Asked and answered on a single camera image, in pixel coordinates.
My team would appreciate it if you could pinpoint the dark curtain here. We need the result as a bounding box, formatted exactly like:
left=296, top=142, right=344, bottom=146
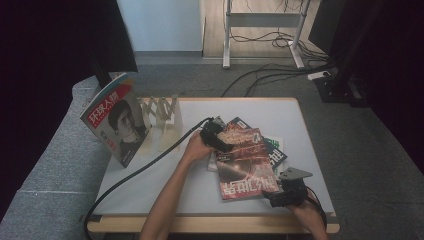
left=0, top=0, right=139, bottom=221
left=308, top=0, right=424, bottom=174

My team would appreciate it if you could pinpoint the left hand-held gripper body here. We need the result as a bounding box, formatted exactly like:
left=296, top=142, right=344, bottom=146
left=199, top=115, right=228, bottom=148

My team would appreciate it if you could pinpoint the thick black gripper cable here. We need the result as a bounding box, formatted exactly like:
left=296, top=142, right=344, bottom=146
left=83, top=116, right=215, bottom=240

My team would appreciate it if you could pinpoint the person's left hand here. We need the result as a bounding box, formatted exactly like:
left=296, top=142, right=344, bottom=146
left=183, top=131, right=216, bottom=164

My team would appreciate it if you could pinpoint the dark blue illustrated magazine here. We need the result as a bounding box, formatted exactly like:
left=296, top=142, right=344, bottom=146
left=227, top=116, right=288, bottom=176

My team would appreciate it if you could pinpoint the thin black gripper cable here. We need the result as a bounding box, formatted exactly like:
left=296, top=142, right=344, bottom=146
left=305, top=187, right=328, bottom=229

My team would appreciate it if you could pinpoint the beige expandable book rack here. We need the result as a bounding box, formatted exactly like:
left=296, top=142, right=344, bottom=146
left=138, top=94, right=184, bottom=154

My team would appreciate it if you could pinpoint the bundle of black floor cables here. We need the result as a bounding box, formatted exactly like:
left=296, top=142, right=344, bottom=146
left=221, top=28, right=338, bottom=98

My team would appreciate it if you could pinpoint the white power strip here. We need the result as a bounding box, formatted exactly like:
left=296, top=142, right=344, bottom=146
left=307, top=70, right=332, bottom=81

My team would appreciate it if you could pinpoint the person's right hand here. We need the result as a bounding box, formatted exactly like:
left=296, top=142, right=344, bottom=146
left=288, top=199, right=323, bottom=228

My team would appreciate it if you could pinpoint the white metal desk frame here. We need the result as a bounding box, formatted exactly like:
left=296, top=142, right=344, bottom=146
left=222, top=0, right=313, bottom=69

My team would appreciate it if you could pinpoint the red-brown magazine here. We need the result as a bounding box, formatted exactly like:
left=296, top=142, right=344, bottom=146
left=214, top=124, right=280, bottom=201

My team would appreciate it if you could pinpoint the white table mat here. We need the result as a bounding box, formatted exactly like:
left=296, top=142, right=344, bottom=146
left=91, top=98, right=335, bottom=216

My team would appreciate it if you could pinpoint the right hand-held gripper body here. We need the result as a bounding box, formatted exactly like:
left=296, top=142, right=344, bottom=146
left=279, top=166, right=314, bottom=208

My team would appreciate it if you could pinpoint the portrait magazine with red label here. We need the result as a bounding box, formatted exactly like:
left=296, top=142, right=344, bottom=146
left=79, top=71, right=152, bottom=169

